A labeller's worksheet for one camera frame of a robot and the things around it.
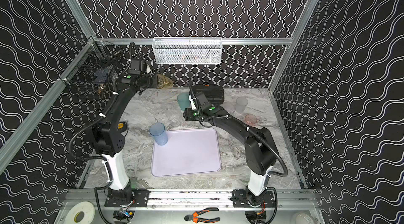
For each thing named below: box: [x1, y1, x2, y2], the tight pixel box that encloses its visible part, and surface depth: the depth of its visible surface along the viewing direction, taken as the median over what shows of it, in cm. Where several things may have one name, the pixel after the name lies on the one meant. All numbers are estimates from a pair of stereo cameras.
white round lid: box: [295, 212, 315, 224], surface depth 70 cm
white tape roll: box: [65, 200, 96, 224], surface depth 72 cm
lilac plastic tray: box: [150, 128, 222, 177], surface depth 91 cm
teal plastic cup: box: [176, 92, 190, 111], surface depth 109 cm
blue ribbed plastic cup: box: [149, 122, 169, 146], surface depth 91 cm
